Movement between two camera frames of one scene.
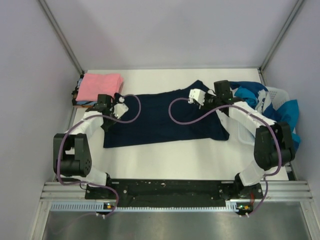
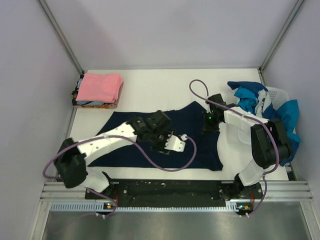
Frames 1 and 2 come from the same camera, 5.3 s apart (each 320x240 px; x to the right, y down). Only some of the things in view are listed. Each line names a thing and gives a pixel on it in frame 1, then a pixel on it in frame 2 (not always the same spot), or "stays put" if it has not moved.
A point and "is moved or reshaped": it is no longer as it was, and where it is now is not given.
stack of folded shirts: (90, 85) stays put
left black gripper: (107, 126) to (160, 147)
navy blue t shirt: (164, 117) is moved or reshaped
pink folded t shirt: (92, 84) stays put
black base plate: (173, 192) stays put
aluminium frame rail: (277, 190) stays put
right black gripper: (206, 96) to (207, 128)
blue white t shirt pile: (286, 111) stays put
